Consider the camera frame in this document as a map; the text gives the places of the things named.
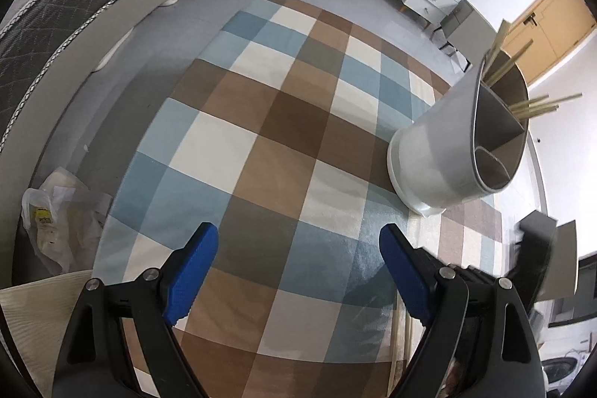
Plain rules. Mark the white plastic bag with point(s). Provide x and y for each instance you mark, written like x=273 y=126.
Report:
x=56 y=216

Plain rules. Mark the checkered tablecloth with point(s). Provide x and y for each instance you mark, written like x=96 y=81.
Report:
x=280 y=137

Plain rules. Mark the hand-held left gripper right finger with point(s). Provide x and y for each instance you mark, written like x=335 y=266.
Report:
x=405 y=274

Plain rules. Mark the bundle of wooden chopsticks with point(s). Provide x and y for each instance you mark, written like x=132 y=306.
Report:
x=531 y=106

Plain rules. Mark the beige ribbed cushion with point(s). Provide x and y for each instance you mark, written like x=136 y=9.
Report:
x=32 y=314

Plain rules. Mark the dark grey quilted mattress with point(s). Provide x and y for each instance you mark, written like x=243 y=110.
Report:
x=70 y=6

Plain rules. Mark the grey white utensil holder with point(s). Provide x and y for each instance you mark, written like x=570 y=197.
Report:
x=433 y=155

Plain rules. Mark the white washing machine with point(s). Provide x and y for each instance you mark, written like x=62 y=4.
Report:
x=559 y=372

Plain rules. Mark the light wooden door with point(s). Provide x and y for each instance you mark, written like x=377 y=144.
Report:
x=550 y=25

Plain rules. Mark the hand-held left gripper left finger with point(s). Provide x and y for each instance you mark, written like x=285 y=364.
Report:
x=193 y=274

